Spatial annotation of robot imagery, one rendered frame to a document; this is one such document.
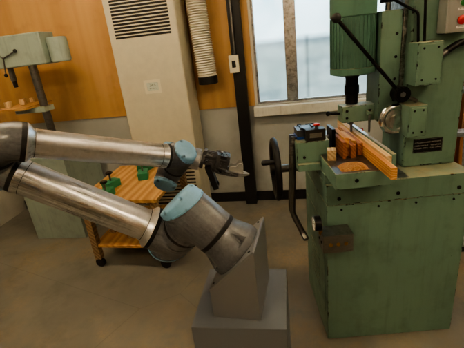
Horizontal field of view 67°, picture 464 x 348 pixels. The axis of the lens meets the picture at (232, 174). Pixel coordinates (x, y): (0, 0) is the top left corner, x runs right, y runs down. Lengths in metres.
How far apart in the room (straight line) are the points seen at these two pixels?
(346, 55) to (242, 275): 0.92
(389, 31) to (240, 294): 1.10
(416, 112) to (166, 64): 1.80
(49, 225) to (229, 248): 2.35
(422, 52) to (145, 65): 1.91
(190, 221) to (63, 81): 2.53
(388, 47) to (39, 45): 2.31
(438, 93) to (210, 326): 1.21
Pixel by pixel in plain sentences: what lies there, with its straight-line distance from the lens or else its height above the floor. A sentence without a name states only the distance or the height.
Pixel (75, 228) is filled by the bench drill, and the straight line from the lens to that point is 3.15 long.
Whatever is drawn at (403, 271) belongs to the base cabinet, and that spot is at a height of 0.35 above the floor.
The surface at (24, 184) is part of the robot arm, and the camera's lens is 1.22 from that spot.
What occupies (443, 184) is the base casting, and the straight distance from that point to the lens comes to 1.62.
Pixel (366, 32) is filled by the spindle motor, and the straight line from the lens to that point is 1.51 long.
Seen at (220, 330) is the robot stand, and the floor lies 0.54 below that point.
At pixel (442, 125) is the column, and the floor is 0.97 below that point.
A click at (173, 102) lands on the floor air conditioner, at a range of 2.74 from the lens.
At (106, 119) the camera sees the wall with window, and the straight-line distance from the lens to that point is 3.33.
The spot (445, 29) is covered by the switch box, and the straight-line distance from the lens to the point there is 1.53.
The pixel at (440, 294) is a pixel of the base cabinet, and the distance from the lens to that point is 1.92.
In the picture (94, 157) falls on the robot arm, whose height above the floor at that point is 1.09.
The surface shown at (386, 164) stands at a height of 0.94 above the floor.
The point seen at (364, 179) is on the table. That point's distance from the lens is 1.32.
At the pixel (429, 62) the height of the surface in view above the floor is 1.23.
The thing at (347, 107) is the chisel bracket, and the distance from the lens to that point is 1.56.
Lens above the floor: 1.38
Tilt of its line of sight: 21 degrees down
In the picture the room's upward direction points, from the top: 7 degrees counter-clockwise
